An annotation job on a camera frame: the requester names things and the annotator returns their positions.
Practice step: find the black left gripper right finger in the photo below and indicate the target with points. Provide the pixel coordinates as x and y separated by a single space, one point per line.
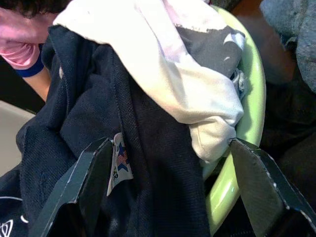
266 197

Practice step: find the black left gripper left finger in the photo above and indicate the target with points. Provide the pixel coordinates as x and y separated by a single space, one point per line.
81 197

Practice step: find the black shirt white print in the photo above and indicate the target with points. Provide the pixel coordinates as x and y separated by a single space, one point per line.
86 98

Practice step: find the light green plastic hanger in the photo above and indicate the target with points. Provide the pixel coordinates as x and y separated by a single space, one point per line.
254 74

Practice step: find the plain black garment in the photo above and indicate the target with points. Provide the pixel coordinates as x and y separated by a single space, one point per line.
291 118

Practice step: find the small grey cloth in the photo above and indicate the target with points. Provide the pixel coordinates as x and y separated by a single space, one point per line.
240 84

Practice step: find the brown wooden furniture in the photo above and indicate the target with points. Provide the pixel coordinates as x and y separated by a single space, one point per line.
271 54

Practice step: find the white t-shirt dark print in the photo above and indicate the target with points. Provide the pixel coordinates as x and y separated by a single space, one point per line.
160 61

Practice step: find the grey blue denim garment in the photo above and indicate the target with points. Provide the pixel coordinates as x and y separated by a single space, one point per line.
303 37

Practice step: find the pink garment blue cuff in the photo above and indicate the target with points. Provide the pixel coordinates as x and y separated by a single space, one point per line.
14 32

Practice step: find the black fuzzy garment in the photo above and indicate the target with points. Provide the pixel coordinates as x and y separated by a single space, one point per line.
29 6

